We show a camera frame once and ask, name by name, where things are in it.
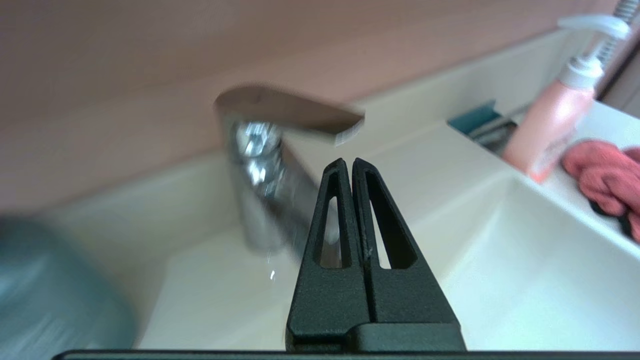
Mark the grey pump soap bottle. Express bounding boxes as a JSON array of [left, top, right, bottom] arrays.
[[0, 215, 138, 360]]

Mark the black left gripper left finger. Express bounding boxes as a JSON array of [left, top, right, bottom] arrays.
[[285, 158, 372, 353]]

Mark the white ceramic sink basin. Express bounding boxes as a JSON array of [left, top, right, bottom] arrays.
[[135, 175, 640, 351]]

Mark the chrome faucet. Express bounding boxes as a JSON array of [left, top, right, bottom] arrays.
[[214, 84, 366, 261]]

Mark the pink pump soap bottle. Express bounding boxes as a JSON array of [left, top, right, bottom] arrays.
[[501, 14, 632, 183]]

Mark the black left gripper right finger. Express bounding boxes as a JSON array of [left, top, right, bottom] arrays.
[[350, 158, 467, 351]]

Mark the pink fluffy cloth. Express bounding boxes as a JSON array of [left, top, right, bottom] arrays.
[[561, 140, 640, 244]]

